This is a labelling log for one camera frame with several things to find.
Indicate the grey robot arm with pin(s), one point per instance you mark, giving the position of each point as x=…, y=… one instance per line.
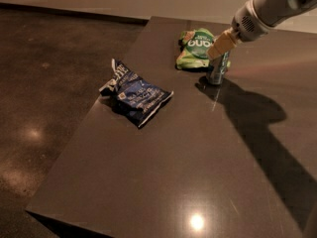
x=281, y=10

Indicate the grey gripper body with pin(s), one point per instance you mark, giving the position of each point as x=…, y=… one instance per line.
x=250, y=26

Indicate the green rice chip bag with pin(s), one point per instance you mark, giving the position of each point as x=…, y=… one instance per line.
x=194, y=45

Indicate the blue chip bag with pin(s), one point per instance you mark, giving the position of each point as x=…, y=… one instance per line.
x=136, y=99

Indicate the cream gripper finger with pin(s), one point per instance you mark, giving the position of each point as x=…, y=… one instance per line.
x=222, y=44

